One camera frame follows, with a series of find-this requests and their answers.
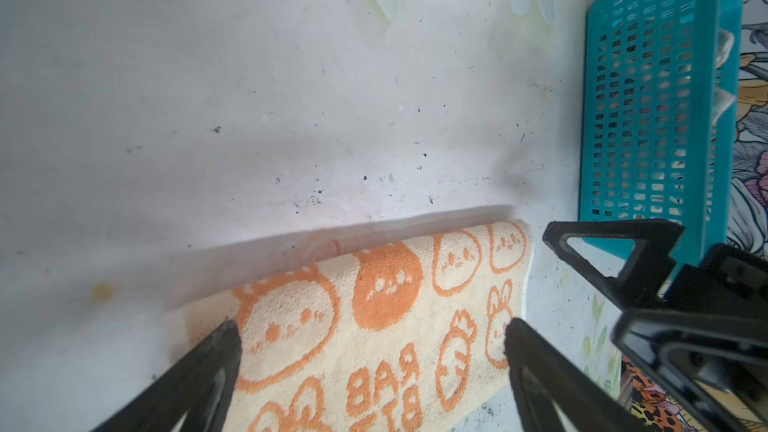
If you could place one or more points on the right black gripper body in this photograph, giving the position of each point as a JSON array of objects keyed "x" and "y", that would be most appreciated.
[{"x": 725, "y": 295}]

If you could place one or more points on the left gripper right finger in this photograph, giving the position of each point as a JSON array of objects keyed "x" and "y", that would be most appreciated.
[{"x": 545, "y": 383}]

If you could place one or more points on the teal plastic basket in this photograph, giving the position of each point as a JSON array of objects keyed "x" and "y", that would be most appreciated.
[{"x": 652, "y": 145}]

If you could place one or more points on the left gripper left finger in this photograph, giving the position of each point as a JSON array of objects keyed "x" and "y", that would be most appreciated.
[{"x": 193, "y": 395}]

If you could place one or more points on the orange rabbit print towel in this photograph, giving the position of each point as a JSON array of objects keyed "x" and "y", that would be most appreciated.
[{"x": 408, "y": 336}]

